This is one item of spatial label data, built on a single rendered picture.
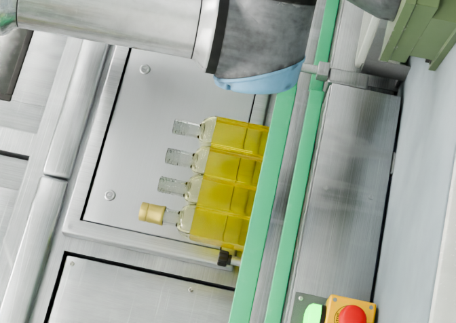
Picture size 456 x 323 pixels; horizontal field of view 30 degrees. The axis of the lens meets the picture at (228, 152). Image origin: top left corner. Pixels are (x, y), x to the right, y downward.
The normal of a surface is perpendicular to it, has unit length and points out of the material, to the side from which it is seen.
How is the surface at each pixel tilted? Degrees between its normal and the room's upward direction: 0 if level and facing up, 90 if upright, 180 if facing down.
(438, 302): 90
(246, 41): 99
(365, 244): 90
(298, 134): 90
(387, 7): 88
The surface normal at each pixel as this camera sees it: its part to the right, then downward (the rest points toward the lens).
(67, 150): 0.02, -0.36
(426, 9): -0.21, 0.95
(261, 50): 0.04, 0.31
